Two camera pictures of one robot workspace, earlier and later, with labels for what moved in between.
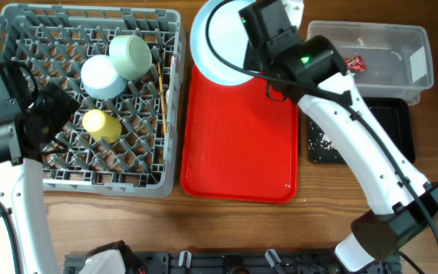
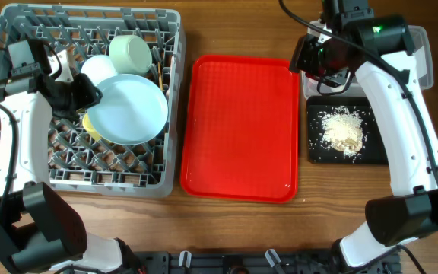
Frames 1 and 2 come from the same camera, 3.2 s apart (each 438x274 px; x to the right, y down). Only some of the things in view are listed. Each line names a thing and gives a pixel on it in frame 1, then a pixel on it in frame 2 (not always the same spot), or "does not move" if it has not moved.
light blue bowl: (99, 79) does not move
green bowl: (131, 56) does not move
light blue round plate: (219, 40) → (132, 110)
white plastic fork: (168, 90) does not move
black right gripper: (252, 61) → (302, 61)
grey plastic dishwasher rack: (57, 40) does not move
